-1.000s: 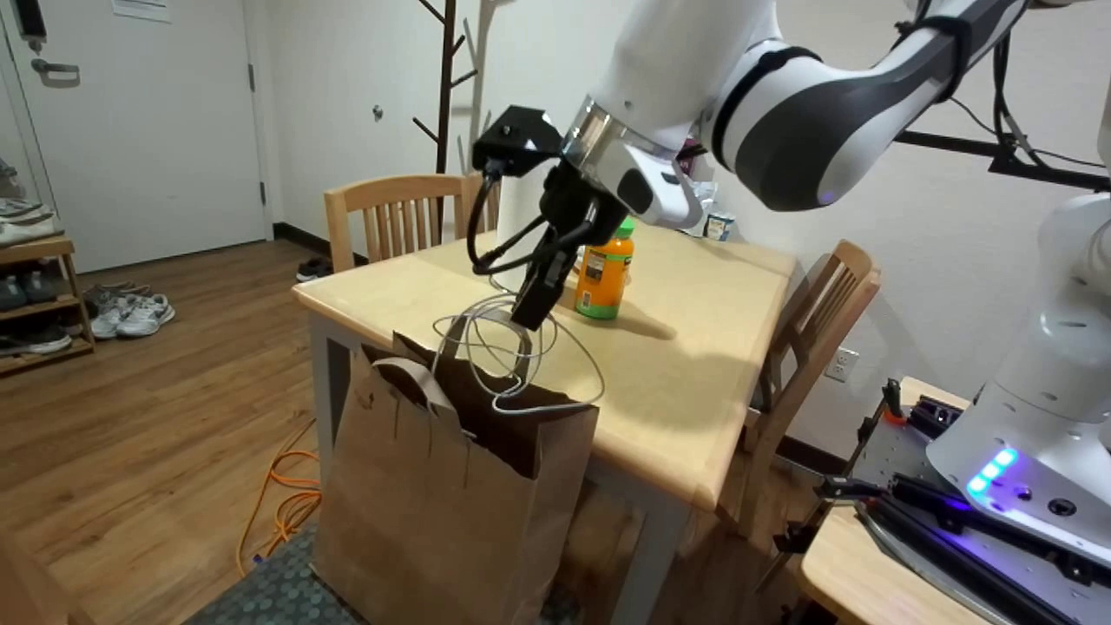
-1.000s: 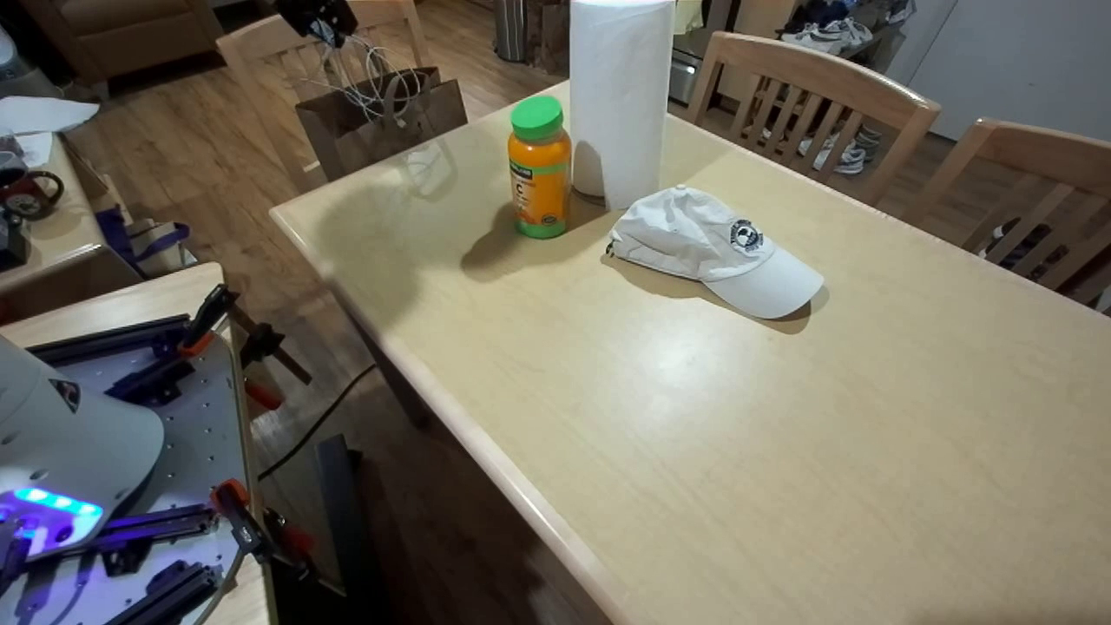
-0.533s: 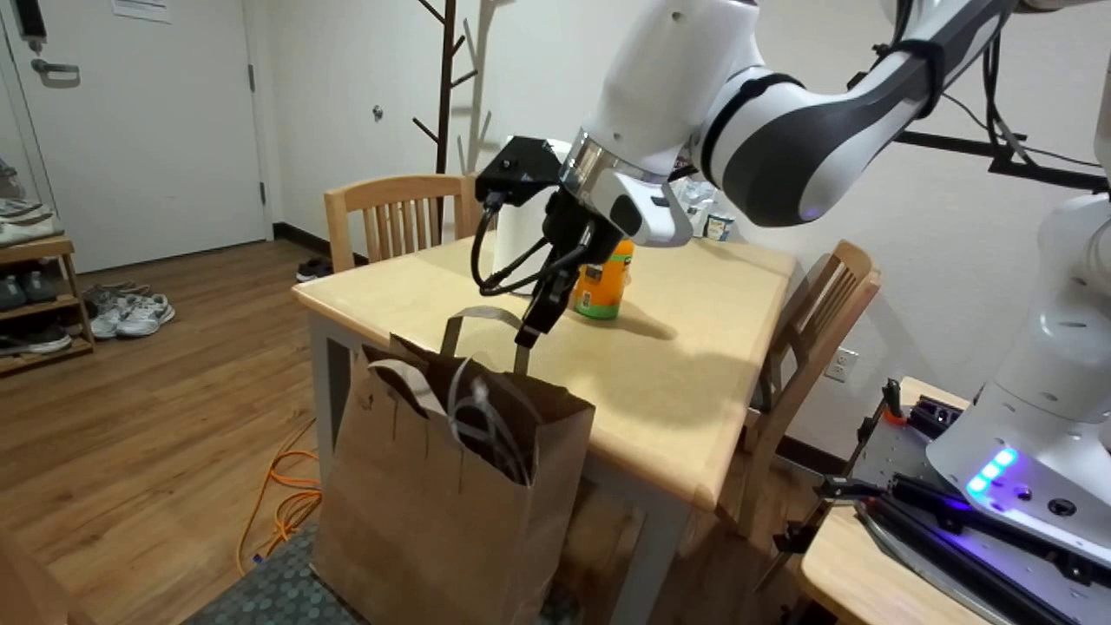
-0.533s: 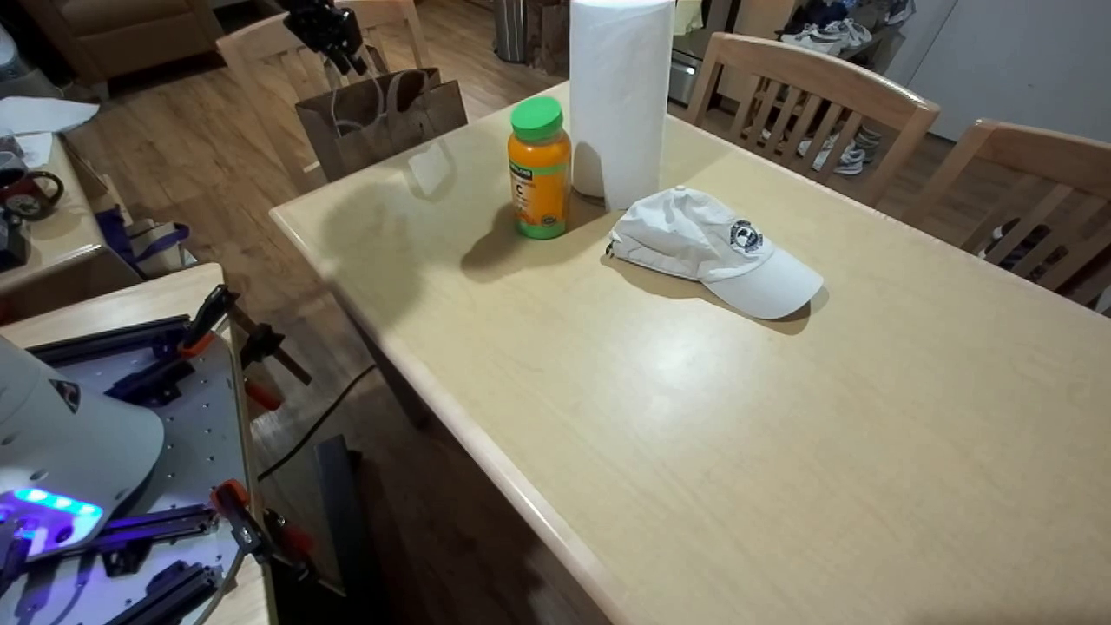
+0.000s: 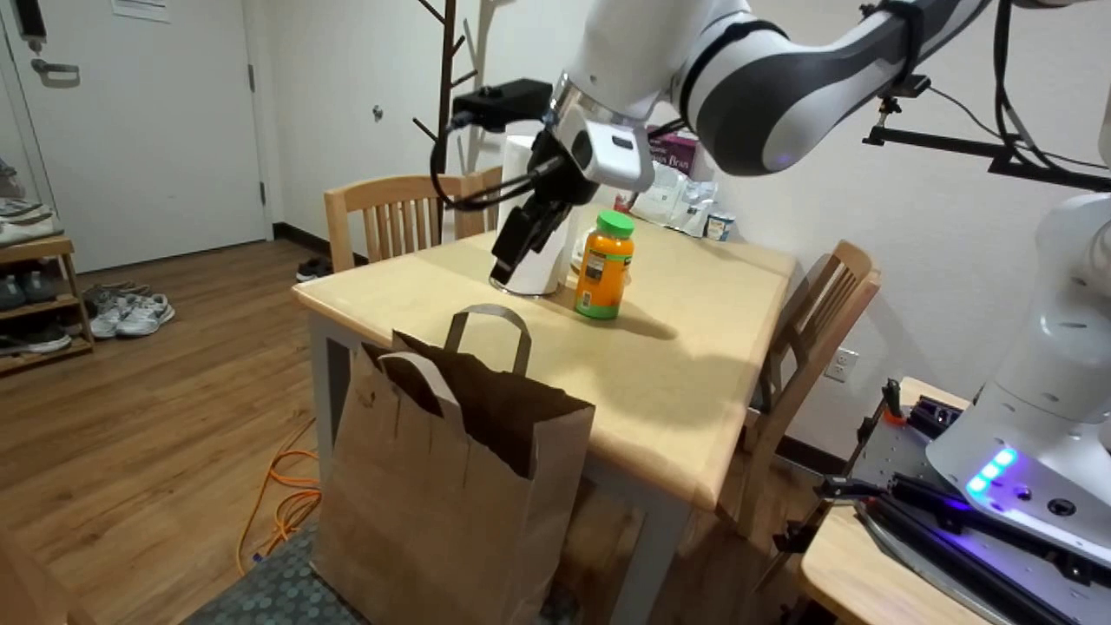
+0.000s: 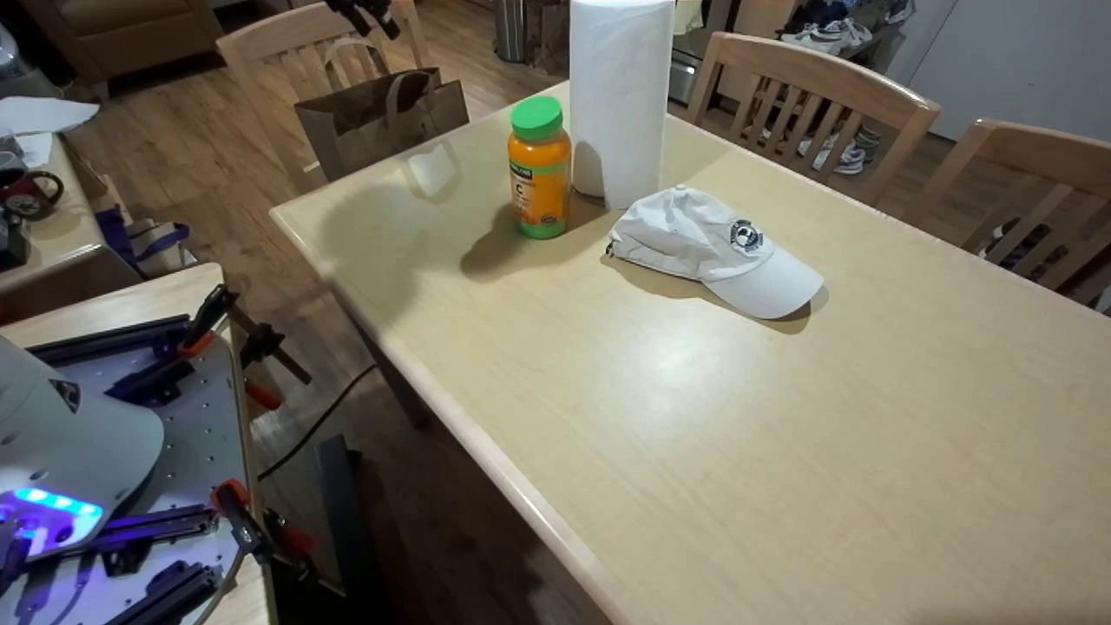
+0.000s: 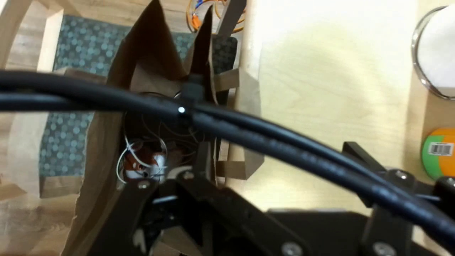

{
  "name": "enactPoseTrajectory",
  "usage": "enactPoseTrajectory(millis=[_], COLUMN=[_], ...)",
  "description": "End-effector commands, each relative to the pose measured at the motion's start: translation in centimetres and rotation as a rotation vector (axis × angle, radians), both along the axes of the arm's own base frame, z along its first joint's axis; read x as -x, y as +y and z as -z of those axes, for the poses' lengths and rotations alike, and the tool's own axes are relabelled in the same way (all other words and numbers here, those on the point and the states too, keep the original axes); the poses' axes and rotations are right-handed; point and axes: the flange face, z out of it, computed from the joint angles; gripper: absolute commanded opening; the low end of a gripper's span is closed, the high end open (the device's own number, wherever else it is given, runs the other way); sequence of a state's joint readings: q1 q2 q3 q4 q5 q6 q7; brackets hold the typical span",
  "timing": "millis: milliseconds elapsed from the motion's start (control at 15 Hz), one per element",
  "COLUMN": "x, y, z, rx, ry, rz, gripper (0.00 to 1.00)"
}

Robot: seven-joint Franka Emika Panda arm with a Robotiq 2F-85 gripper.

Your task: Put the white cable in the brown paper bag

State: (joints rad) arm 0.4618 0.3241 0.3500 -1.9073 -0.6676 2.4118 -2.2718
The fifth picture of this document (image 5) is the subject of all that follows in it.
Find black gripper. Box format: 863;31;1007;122
486;122;606;288

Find white plastic bag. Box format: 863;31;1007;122
635;169;743;241

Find purple bag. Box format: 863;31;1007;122
646;126;706;178

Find brown paper bag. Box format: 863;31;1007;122
311;301;598;625

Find light wooden slat-back chair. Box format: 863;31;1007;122
324;169;473;274
725;241;886;552
454;165;512;241

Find orange juice bottle green cap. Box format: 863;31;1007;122
569;207;638;325

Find light wooden dining table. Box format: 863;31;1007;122
291;205;801;625

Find dark wooden coat rack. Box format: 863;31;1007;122
414;0;498;178

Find white sneaker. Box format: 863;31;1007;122
115;288;180;339
85;293;146;339

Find white door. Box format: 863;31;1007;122
0;0;270;274

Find black orange bar clamp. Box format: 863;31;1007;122
776;472;908;556

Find black red bar clamp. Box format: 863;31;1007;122
881;379;966;439

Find dark grey rug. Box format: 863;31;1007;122
183;523;340;625

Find light wooden side table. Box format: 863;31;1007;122
799;374;1111;625

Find wooden shoe rack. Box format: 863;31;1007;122
0;229;99;379

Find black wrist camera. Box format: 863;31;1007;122
452;75;555;132

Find orange extension cable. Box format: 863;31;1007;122
237;419;327;578

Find white wall outlet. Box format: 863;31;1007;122
823;345;863;384

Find black camera on boom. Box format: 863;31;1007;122
881;68;934;103

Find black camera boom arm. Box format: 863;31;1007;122
863;116;1111;193

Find black hanging cables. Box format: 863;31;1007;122
984;0;1111;189

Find metal door handle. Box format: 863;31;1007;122
28;55;85;92

